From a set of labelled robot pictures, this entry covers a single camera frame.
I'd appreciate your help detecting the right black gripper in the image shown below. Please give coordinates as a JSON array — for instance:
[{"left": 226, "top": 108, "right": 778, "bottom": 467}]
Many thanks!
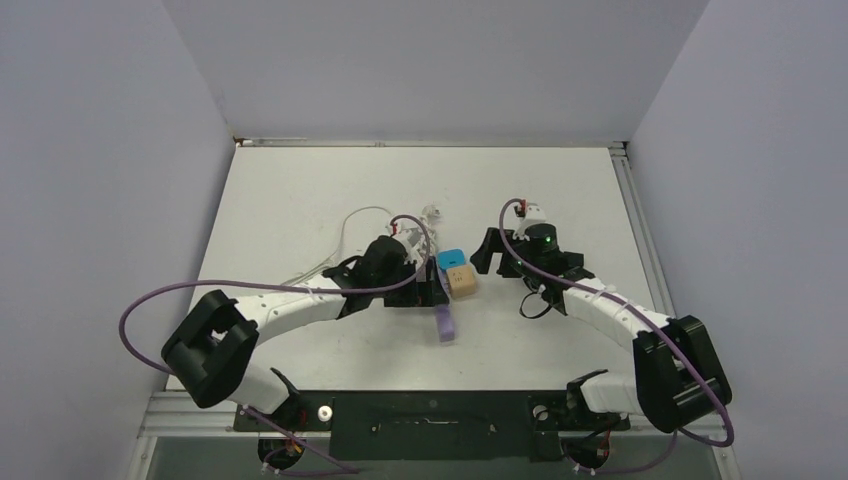
[{"left": 472, "top": 228, "right": 542, "bottom": 281}]

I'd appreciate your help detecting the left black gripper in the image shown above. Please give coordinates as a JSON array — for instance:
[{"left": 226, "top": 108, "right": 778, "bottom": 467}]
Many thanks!
[{"left": 371, "top": 255, "right": 446, "bottom": 307}]

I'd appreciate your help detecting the purple power strip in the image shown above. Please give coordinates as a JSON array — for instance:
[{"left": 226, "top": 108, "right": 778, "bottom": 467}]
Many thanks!
[{"left": 434, "top": 304, "right": 456, "bottom": 343}]

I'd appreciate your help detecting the orange plug cube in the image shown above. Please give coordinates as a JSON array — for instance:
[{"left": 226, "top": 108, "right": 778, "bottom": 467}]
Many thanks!
[{"left": 445, "top": 264, "right": 478, "bottom": 299}]

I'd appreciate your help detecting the blue plug cube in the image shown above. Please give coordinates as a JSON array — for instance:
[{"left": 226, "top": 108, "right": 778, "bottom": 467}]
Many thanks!
[{"left": 436, "top": 248, "right": 467, "bottom": 271}]

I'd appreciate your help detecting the braided white cord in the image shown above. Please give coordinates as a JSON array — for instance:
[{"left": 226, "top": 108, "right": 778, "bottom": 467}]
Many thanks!
[{"left": 413, "top": 205, "right": 445, "bottom": 250}]

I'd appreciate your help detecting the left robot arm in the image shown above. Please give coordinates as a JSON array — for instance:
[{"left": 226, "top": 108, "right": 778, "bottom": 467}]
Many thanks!
[{"left": 161, "top": 235, "right": 449, "bottom": 430}]

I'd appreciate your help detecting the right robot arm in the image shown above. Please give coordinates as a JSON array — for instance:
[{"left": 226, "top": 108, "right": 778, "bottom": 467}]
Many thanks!
[{"left": 470, "top": 223, "right": 732, "bottom": 433}]

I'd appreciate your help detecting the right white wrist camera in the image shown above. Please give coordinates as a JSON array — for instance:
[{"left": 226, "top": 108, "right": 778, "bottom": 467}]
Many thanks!
[{"left": 512, "top": 200, "right": 547, "bottom": 240}]

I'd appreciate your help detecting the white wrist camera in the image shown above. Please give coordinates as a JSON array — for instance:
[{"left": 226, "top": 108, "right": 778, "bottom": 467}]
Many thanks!
[
  {"left": 391, "top": 225, "right": 430, "bottom": 266},
  {"left": 512, "top": 200, "right": 547, "bottom": 240}
]

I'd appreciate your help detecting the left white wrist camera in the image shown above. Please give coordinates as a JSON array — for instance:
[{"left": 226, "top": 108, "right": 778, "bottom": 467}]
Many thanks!
[{"left": 391, "top": 225, "right": 430, "bottom": 266}]

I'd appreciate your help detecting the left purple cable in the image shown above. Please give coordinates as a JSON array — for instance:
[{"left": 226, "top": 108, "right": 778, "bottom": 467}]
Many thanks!
[{"left": 118, "top": 213, "right": 433, "bottom": 475}]

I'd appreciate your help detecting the purple cable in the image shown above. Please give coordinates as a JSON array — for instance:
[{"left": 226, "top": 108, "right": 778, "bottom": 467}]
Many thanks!
[
  {"left": 498, "top": 197, "right": 736, "bottom": 475},
  {"left": 118, "top": 213, "right": 433, "bottom": 475}
]

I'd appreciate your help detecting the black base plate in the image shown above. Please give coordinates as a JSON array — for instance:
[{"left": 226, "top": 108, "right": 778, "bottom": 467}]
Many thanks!
[{"left": 270, "top": 390, "right": 630, "bottom": 462}]

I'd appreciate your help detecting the aluminium frame rail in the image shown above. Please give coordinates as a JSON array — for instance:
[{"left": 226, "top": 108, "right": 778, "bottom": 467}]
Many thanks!
[{"left": 609, "top": 144, "right": 734, "bottom": 447}]

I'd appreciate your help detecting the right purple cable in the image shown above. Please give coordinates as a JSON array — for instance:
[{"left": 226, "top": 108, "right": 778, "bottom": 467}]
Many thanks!
[{"left": 498, "top": 197, "right": 736, "bottom": 475}]

